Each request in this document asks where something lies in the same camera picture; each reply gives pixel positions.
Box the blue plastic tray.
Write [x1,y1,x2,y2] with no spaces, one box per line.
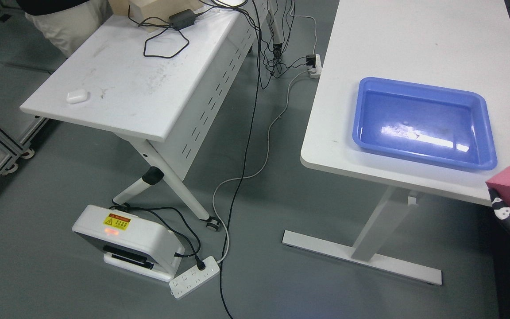
[352,77,498,171]

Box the white power strip far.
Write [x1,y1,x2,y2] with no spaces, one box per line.
[305,53,322,78]

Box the white power strip floor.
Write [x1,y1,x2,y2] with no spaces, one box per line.
[169,256,220,300]

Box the white folding table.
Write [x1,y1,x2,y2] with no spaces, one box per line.
[20,9,256,231]

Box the white charger box device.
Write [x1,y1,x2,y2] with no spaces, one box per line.
[72,205,185,281]

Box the black power adapter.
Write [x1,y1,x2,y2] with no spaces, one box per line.
[169,9,196,30]

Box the white earbuds case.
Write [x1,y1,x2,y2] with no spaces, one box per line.
[66,89,89,104]

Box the person in beige trousers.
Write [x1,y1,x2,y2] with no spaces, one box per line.
[17,0,112,58]

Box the grey white cable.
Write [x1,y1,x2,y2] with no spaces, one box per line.
[212,16,317,265]

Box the long black cable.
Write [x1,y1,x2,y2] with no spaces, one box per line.
[213,0,264,319]

